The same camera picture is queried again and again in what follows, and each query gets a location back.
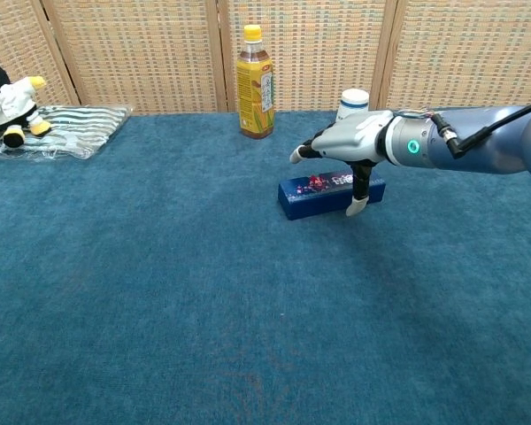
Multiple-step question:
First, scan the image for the white and blue box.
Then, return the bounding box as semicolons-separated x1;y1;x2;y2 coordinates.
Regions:
277;166;386;221

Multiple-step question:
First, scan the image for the yellow tea bottle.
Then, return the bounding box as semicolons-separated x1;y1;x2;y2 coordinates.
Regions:
235;24;276;141

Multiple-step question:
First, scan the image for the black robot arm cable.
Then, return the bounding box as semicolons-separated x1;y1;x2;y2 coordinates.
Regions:
432;97;531;159

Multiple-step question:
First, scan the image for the white paper cup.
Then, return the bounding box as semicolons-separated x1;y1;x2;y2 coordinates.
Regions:
335;88;372;124

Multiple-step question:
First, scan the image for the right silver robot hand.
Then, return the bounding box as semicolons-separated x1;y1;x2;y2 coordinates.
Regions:
289;110;397;217

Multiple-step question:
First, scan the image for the blue carpet table cover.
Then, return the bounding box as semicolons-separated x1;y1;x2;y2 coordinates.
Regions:
0;104;531;425

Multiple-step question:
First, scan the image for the striped clear plastic bag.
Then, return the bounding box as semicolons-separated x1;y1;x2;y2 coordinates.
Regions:
0;104;134;163

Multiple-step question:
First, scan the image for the woven folding screen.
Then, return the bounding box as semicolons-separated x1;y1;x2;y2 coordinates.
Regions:
0;0;531;117

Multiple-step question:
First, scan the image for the black white plush toy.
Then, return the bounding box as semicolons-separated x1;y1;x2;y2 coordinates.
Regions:
0;58;53;150

